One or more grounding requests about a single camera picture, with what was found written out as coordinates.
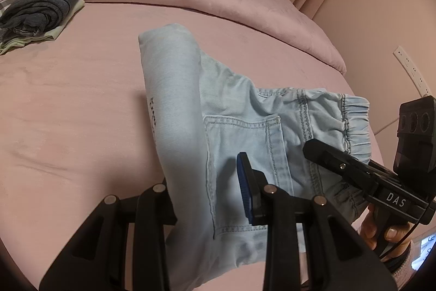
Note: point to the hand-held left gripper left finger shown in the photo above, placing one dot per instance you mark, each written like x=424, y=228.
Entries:
x=150, y=209

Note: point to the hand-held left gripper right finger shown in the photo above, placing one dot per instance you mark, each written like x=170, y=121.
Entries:
x=243, y=185

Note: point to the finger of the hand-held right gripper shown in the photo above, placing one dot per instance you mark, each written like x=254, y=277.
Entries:
x=333, y=163

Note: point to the light blue denim pants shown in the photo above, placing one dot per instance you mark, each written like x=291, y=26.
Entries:
x=231, y=107

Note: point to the person's right forearm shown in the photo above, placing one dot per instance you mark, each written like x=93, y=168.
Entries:
x=405, y=272

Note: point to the person's right hand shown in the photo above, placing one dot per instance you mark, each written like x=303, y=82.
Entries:
x=368, y=226

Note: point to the white power strip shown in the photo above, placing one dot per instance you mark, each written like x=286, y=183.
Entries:
x=410, y=69

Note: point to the pink bed sheet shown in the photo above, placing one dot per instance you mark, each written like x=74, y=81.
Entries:
x=68, y=107

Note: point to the light green folded garment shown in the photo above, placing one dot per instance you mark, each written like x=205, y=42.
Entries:
x=51, y=33

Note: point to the dark grey folded garment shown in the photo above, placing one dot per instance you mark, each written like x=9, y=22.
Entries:
x=41, y=1

